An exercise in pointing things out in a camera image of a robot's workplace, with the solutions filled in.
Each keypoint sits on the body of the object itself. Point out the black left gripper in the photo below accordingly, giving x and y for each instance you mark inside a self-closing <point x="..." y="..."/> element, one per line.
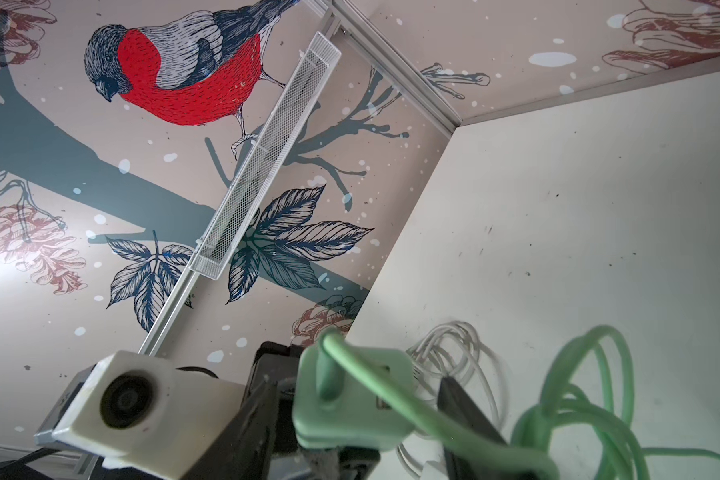
<point x="278" y="365"/>

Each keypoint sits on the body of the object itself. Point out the white wire wall basket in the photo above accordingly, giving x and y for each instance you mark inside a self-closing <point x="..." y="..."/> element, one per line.
<point x="269" y="151"/>

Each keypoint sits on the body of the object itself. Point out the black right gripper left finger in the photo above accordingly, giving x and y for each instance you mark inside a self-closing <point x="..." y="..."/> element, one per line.
<point x="244" y="447"/>

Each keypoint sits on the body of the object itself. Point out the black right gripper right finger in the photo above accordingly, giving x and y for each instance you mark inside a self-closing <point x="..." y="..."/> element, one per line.
<point x="455" y="402"/>

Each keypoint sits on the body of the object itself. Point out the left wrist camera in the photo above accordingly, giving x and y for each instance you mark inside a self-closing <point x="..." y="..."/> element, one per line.
<point x="138" y="411"/>

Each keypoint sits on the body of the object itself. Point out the green plug adapter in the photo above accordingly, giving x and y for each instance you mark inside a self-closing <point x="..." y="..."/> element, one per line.
<point x="332" y="408"/>

